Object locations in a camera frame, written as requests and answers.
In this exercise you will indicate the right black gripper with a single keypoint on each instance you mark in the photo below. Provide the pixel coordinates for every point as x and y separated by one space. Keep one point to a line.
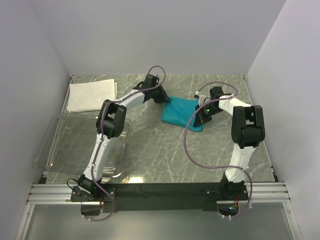
200 119

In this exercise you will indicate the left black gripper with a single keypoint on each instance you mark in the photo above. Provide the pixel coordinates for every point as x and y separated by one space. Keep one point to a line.
163 98

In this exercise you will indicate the teal t shirt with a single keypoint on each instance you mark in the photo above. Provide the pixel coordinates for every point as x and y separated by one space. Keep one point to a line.
178 111

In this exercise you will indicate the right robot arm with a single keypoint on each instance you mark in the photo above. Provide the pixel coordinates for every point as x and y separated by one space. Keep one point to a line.
247 132

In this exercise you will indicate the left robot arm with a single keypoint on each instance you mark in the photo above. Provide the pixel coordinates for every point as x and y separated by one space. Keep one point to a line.
110 124

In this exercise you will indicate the folded white t shirt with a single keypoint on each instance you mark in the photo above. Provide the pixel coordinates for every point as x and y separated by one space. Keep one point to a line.
87 97

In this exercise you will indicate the clear plastic bin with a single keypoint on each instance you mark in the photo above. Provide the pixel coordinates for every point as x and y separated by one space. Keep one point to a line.
68 145

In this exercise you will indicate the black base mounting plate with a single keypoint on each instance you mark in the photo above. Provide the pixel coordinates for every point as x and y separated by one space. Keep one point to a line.
163 196

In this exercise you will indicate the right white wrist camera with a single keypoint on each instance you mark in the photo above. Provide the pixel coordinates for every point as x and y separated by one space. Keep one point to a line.
200 97

